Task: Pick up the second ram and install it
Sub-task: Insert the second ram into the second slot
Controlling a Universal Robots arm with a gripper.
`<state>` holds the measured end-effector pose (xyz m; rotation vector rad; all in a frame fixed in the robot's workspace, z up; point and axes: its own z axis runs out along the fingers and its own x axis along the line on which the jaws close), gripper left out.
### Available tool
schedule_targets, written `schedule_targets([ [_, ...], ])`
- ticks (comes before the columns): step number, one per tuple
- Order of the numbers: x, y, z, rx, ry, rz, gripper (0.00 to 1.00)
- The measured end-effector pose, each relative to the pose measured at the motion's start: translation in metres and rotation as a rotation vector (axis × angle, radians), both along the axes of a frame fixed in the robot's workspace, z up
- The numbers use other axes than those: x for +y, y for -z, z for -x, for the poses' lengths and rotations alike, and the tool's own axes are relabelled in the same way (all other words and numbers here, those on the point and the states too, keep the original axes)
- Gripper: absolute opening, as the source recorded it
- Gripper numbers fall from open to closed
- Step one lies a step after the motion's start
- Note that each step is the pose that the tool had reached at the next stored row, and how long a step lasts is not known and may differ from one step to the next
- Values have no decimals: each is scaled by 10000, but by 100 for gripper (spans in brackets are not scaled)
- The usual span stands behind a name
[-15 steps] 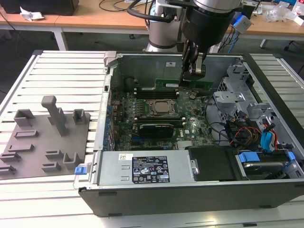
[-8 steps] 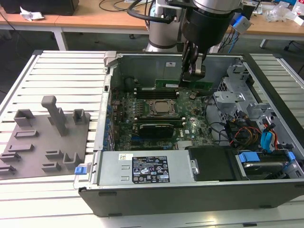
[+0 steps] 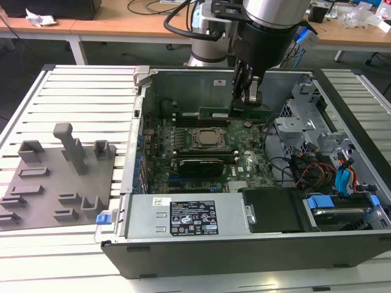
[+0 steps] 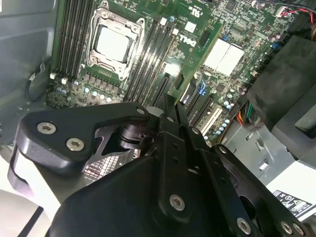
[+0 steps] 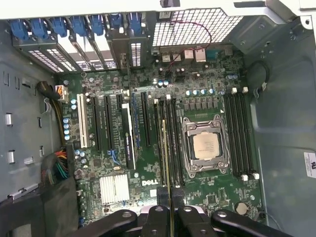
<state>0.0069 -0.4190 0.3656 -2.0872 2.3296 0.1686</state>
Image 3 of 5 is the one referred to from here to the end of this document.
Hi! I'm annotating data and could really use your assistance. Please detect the silver CPU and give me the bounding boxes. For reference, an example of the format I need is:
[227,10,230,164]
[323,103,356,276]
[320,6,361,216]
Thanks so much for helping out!
[198,130,225,146]

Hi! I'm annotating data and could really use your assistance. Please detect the black open PC case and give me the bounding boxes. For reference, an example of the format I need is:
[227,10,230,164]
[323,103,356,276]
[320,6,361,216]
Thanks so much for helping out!
[94,65,391,280]

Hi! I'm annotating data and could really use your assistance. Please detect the yellow orange wire bundle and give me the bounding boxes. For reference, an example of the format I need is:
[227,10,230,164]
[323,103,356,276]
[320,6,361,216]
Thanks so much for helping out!
[302,162,337,187]

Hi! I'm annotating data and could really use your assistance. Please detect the green motherboard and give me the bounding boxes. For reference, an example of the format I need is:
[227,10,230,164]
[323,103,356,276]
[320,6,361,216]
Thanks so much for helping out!
[142,114,276,195]

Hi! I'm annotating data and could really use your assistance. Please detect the black graphics card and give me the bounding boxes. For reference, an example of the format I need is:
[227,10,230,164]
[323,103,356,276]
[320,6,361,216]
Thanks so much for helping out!
[177,157,225,178]

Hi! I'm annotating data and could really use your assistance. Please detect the black plastic shroud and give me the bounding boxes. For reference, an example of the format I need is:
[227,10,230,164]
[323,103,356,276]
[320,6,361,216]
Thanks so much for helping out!
[238,187,321,234]

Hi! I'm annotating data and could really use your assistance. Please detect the black cable loop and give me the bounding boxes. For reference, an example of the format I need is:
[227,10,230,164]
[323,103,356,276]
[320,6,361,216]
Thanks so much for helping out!
[127,0,184,15]

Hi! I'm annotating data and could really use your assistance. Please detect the silver power supply unit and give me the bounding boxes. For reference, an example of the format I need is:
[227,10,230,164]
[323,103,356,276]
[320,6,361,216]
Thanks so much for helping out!
[123,194,255,241]

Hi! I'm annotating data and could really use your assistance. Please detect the silver metal drive cage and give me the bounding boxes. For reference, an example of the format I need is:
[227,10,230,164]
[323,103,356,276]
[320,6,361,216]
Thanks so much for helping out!
[273,82,361,164]

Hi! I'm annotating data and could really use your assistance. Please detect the metal CPU socket cover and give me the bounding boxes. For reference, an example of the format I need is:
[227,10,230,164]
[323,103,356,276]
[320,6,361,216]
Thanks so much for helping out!
[186,126,233,152]

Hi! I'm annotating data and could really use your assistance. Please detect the silver finned heat sink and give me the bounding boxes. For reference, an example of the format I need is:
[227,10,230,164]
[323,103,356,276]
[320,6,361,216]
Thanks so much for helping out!
[228,181,250,194]

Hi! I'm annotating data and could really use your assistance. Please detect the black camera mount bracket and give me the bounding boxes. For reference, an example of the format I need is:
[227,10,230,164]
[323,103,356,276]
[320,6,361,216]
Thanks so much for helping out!
[210,0,245,21]

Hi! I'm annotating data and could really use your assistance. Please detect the blue flat data wire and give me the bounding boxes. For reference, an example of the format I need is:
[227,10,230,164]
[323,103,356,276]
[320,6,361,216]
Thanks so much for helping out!
[334,167,354,197]

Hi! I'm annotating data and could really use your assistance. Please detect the grey case corner latch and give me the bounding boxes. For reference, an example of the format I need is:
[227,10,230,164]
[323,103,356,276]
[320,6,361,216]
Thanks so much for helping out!
[133,65,152,90]

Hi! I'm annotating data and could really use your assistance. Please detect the black RAM slot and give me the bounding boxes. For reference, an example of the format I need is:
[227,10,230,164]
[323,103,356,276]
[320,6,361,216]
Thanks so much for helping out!
[171,148,239,157]
[174,118,230,129]

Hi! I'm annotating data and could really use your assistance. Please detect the blue hanging cable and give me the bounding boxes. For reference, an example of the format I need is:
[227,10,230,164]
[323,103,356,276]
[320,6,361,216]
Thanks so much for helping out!
[296,42,307,70]

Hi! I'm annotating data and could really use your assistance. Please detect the large black box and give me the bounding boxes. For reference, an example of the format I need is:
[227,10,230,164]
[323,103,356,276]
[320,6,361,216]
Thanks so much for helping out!
[2,0,99,21]

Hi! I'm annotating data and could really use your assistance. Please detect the black robot camera cable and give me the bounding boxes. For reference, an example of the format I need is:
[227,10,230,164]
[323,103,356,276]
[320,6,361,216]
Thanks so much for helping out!
[163,0,221,42]

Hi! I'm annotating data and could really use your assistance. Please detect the clear plastic bags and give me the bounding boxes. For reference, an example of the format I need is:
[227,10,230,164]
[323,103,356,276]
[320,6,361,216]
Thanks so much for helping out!
[338,1,383,30]

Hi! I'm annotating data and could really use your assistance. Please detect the wooden desk white frame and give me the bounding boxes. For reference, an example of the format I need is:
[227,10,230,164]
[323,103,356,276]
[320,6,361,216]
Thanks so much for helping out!
[0,0,391,67]

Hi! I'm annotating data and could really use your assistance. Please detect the black wire in case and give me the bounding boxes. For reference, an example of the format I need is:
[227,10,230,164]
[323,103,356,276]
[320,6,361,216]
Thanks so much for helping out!
[263,124,296,187]

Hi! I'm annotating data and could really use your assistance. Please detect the small black box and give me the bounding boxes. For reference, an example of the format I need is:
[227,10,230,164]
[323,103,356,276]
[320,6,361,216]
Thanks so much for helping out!
[310,5,330,23]

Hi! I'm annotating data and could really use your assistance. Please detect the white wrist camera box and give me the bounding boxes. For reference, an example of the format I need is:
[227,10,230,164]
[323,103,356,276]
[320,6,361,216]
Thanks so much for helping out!
[294,26,320,51]

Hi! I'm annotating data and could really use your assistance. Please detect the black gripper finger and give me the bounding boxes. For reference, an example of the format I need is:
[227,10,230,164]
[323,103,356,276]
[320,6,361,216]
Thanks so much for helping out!
[230,59,245,118]
[239,65,263,110]

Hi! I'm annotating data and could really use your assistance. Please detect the silver hard disk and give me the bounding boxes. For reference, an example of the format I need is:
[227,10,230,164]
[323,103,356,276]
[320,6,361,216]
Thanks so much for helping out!
[311,207,367,229]

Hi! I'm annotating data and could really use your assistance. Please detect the blue disk carrier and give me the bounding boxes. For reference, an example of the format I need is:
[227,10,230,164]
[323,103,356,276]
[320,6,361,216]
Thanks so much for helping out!
[305,192,381,215]

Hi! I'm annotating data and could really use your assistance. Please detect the grey parts rack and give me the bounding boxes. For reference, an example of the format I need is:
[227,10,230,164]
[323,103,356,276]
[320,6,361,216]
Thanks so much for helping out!
[0,121,119,230]

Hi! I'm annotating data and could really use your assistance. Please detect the crumpled white paper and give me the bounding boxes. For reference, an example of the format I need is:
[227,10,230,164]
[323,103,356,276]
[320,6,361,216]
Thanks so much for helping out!
[25,7,59,28]

